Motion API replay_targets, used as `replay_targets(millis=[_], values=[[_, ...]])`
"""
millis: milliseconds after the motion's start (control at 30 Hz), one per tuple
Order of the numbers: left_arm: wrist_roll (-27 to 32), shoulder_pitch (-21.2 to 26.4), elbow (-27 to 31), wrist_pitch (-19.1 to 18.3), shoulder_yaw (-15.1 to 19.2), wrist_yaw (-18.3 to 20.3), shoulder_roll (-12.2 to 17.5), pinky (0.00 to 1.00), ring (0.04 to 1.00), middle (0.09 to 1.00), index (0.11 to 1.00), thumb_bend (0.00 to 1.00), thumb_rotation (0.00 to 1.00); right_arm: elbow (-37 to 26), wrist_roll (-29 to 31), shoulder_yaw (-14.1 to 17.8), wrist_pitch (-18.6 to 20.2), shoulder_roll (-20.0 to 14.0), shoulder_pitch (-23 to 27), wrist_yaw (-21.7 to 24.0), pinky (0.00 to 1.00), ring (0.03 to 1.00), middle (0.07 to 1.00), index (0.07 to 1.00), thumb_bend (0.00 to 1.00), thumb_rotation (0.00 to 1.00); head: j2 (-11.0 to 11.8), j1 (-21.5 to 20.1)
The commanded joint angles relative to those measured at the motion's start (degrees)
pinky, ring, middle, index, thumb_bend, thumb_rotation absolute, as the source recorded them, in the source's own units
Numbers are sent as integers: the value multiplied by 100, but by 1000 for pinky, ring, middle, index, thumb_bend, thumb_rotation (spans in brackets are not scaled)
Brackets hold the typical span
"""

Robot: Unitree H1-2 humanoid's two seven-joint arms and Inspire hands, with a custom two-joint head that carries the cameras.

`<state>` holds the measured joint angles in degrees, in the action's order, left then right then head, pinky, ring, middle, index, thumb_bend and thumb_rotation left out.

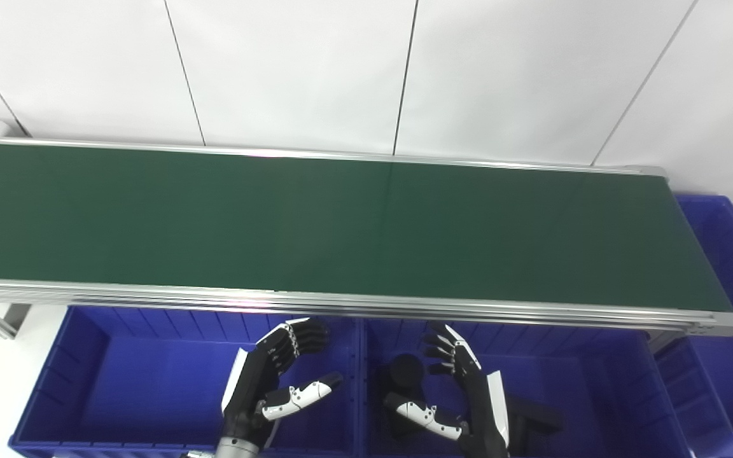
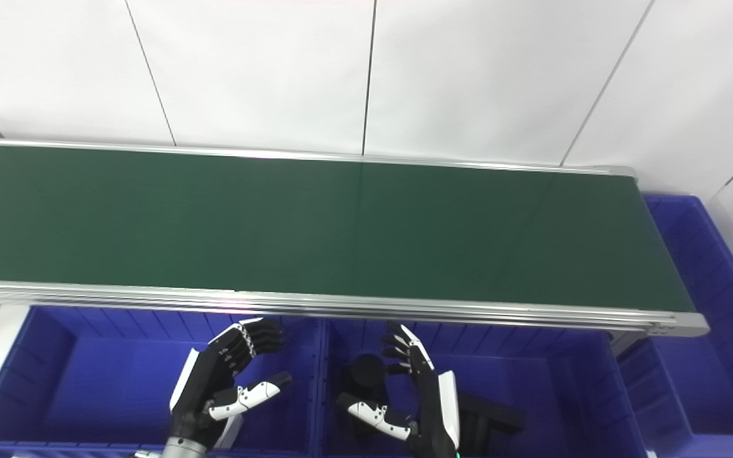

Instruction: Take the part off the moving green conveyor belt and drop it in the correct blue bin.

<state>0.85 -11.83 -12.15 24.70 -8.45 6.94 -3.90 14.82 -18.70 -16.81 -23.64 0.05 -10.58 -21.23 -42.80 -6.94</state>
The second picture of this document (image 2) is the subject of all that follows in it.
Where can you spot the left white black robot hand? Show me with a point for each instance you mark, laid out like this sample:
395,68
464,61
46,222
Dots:
204,381

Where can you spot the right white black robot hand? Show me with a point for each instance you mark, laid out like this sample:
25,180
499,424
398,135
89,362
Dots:
433,407

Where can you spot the black cylinder part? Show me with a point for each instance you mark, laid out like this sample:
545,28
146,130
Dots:
366,375

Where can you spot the blue plastic bin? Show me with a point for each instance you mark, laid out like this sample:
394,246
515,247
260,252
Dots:
716,356
105,381
551,394

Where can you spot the green conveyor belt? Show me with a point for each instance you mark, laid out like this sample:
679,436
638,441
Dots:
315,222

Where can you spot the aluminium conveyor leg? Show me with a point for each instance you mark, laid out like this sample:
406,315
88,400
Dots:
624,342

